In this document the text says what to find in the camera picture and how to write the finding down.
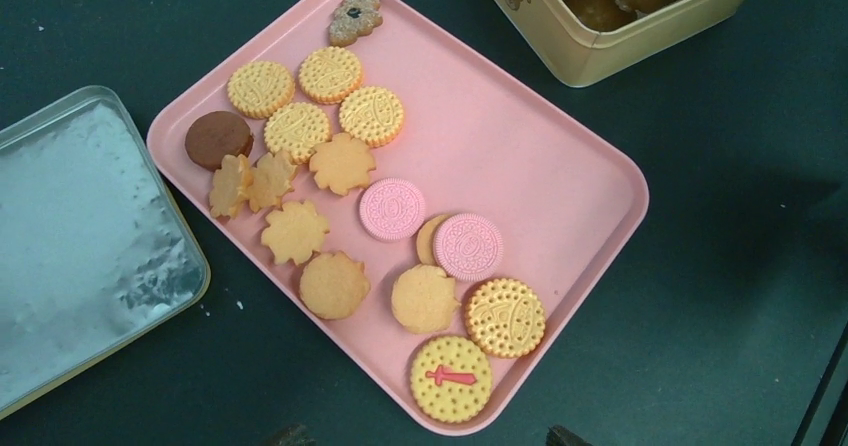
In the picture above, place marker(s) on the gold cookie tin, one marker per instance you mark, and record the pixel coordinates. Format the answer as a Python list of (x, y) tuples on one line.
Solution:
[(582, 42)]

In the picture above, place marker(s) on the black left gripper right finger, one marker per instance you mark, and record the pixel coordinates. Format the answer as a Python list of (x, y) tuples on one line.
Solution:
[(558, 435)]

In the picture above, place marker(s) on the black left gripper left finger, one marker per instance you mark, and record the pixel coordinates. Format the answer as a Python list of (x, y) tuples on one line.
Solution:
[(295, 435)]

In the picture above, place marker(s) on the yellow biscuit red cross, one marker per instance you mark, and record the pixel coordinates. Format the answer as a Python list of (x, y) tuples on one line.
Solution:
[(451, 379)]

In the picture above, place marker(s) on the round swirl tan cookie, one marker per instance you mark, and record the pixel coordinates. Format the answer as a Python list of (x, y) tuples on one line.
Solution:
[(332, 285)]

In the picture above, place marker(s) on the dark chocolate round cookie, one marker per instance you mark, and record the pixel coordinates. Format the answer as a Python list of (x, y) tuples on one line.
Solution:
[(215, 135)]

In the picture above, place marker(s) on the silver metal tin lid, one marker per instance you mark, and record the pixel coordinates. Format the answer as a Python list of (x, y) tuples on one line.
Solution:
[(94, 251)]

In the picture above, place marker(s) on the pink plastic tray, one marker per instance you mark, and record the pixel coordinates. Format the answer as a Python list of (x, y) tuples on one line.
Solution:
[(475, 139)]

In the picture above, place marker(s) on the flower-shaped tan cookie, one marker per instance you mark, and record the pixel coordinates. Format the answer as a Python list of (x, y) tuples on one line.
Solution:
[(273, 174), (294, 232), (342, 164), (230, 185)]

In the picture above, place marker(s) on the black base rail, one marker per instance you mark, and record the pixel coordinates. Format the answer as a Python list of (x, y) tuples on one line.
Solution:
[(825, 420)]

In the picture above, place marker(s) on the pink sandwich cookie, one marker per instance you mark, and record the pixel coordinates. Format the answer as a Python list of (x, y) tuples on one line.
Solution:
[(469, 247), (392, 209)]

